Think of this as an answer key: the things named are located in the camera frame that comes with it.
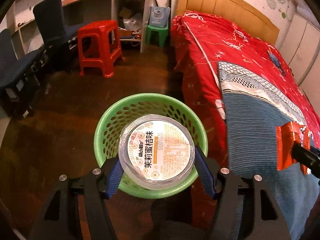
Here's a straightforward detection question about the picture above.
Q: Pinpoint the red snack wrapper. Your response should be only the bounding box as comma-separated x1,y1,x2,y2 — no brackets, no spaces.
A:
276,121,310,171

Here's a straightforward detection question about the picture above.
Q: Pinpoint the clear cup with printed lid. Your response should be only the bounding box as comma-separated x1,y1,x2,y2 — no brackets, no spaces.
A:
118,114,195,191

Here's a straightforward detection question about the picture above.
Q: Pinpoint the green perforated trash basket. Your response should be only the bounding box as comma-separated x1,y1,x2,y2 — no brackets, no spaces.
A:
94,93,208,199

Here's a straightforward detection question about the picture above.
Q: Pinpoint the blue ribbed blanket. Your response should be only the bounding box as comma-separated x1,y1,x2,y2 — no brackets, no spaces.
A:
217,61,319,239

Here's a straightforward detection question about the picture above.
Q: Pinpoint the blue object on bed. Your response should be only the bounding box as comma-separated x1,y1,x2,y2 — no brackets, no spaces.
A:
267,50,286,76

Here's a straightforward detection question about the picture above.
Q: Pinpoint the white wardrobe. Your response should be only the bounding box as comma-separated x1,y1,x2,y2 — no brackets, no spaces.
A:
280,14,319,108

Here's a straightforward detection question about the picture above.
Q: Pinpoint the dark blue chair at left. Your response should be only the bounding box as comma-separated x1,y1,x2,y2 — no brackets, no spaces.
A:
1,29,40,118

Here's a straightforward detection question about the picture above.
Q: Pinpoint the red plastic stool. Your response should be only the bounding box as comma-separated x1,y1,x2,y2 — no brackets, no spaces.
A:
77,20,123,78

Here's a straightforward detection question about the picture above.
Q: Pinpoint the dark blue chair near shelf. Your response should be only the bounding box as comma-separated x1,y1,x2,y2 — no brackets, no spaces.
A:
33,0,84,68

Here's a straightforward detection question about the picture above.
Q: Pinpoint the red floral bed quilt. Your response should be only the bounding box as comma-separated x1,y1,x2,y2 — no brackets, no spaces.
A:
171,12,319,170

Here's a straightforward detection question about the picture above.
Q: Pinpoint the green plastic stool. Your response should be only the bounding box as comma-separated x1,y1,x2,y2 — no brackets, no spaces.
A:
145,25,169,47

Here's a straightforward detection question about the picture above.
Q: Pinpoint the white plastic bag under desk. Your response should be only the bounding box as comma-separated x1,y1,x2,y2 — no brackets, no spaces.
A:
123,13,143,31

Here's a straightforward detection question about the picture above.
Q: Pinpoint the light blue paper bag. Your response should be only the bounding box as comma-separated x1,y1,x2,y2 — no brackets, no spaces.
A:
149,7,171,28

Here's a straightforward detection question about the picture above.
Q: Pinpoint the white desk shelving unit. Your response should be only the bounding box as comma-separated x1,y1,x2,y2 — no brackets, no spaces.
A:
4,0,157,58

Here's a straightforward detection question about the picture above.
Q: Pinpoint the wooden bed headboard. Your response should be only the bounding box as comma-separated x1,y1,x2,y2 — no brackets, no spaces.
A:
175,0,279,46

